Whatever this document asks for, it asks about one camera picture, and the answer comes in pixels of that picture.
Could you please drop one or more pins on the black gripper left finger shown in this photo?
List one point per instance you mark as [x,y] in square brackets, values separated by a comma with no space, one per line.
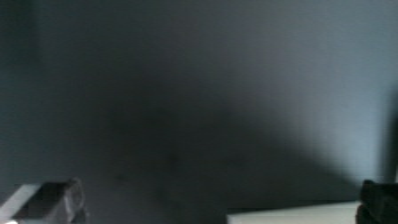
[46,203]

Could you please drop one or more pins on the small white cabinet top block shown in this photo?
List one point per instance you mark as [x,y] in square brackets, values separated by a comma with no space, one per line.
[324,214]

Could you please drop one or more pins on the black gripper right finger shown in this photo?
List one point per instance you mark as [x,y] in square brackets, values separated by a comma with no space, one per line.
[377,210]

